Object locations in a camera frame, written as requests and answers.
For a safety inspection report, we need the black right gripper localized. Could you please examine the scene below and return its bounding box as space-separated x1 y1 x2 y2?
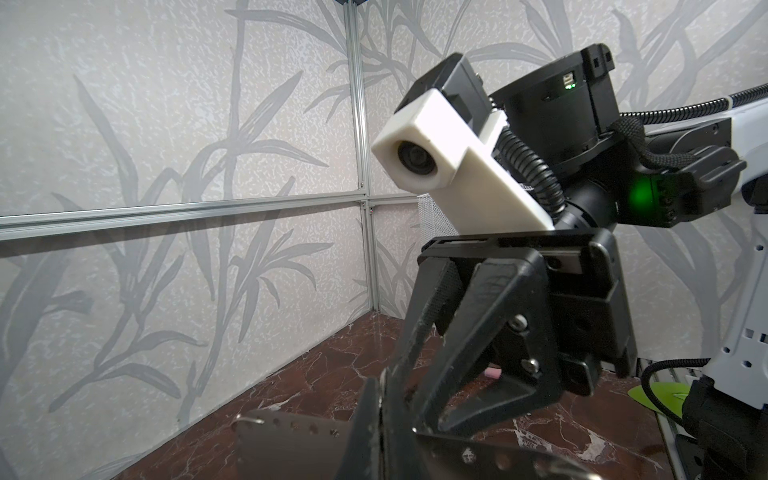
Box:
389 228 637 437

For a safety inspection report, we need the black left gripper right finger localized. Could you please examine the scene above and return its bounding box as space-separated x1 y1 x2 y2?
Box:
381 371 428 480

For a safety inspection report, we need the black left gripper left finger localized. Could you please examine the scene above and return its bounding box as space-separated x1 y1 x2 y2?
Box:
335 378 381 480

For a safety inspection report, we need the grey metal key plate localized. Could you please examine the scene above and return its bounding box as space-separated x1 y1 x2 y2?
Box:
232 409 600 479

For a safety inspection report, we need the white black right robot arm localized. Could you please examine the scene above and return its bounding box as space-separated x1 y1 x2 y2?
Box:
337 44 767 479

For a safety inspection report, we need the purple pink toy rake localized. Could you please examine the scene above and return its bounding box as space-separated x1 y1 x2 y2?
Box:
484 368 501 380

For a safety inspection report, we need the black corrugated right cable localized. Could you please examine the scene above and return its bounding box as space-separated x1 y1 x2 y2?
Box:
494 80 768 220

